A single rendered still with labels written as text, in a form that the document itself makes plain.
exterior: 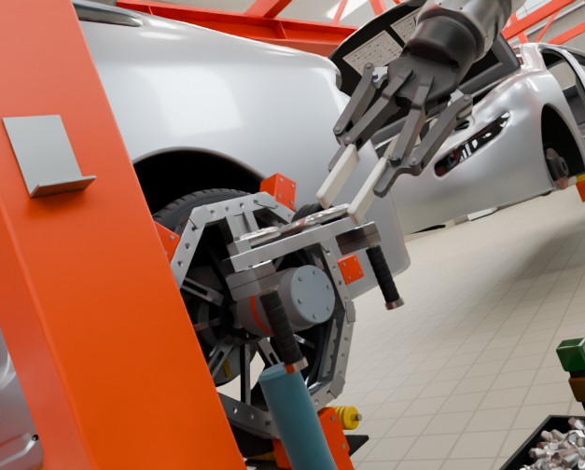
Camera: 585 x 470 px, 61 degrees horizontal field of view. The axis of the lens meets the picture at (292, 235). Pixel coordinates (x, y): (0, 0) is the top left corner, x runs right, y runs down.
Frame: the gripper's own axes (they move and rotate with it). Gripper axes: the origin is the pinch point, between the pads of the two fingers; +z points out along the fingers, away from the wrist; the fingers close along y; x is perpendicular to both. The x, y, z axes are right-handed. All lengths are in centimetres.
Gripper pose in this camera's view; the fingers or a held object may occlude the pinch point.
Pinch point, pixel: (353, 185)
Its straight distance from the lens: 53.4
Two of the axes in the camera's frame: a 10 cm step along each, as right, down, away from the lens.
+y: 7.8, 4.3, -4.5
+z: -5.5, 8.2, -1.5
